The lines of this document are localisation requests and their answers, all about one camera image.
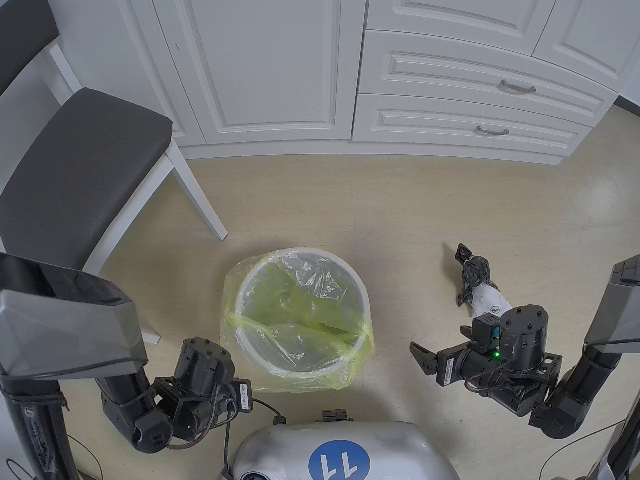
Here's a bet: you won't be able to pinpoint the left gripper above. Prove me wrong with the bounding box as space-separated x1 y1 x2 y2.
207 375 254 421

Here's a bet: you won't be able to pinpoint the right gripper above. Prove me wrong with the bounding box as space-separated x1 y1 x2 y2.
409 324 503 389

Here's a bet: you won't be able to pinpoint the yellow-green plastic bag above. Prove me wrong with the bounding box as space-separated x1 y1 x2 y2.
221 249 376 393

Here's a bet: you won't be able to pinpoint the black plastic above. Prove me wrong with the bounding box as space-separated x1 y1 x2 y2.
454 242 501 308

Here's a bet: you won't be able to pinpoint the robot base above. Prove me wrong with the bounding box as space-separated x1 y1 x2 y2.
232 408 461 480

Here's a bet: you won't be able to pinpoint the white trash bin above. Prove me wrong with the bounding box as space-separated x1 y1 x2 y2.
234 248 372 380

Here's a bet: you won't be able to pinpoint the crumpled white paper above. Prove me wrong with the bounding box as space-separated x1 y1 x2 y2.
467 285 513 319

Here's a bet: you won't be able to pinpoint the white chair grey cushions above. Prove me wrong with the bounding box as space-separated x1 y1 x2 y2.
0 0 228 345

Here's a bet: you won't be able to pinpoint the white wardrobe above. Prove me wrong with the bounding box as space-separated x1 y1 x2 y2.
105 0 640 166

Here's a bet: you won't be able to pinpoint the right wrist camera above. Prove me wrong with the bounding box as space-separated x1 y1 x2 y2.
472 314 504 355

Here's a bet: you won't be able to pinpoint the black cable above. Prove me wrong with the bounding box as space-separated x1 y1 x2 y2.
223 399 287 480
541 419 628 480

